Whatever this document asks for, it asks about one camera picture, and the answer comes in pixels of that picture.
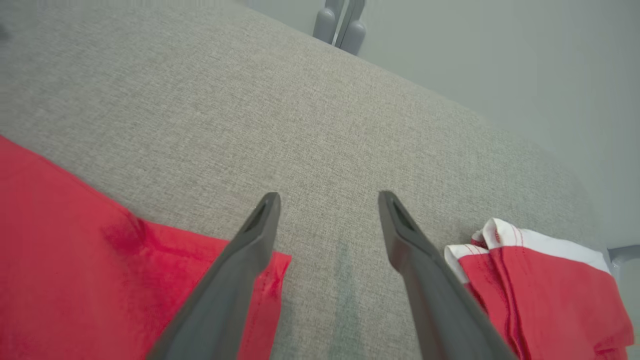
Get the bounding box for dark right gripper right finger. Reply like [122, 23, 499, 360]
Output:
[377, 189, 519, 360]

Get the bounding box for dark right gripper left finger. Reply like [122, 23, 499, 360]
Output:
[144, 191, 282, 360]

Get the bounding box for red Bulls shorts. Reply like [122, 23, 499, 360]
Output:
[443, 217, 635, 360]

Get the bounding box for red white sports shirt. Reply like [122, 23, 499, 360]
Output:
[0, 134, 293, 360]

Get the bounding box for grey fabric sofa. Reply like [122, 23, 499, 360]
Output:
[0, 0, 614, 360]

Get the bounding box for grey partition post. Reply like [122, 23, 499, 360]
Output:
[339, 0, 367, 56]
[312, 0, 347, 46]

